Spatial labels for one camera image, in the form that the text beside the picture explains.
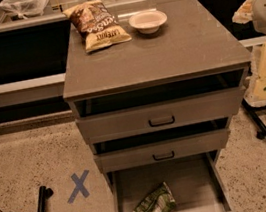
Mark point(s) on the green jalapeno chip bag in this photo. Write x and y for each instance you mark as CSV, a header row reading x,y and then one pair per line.
x,y
158,200

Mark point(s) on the top grey drawer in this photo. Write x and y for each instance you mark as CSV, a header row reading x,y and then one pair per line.
x,y
153,117

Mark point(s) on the grey drawer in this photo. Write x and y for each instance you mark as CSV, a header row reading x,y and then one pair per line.
x,y
193,181
153,117
161,151

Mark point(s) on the grey drawer cabinet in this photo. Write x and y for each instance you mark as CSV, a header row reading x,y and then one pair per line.
x,y
191,54

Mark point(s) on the middle grey drawer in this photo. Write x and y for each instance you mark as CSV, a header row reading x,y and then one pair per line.
x,y
161,151

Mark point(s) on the bottom grey drawer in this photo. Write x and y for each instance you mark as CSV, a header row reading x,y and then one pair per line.
x,y
193,181

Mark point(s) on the brown yellow chip bag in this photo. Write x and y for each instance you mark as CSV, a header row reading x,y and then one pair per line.
x,y
96,25

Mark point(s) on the clear plastic bag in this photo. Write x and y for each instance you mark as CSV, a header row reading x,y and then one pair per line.
x,y
24,8

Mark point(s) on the black stand leg right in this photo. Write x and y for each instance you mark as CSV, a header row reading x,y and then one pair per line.
x,y
252,114

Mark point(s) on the white paper bowl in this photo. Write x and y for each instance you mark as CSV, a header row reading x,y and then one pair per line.
x,y
148,22

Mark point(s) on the blue tape cross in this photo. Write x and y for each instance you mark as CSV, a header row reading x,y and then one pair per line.
x,y
79,186

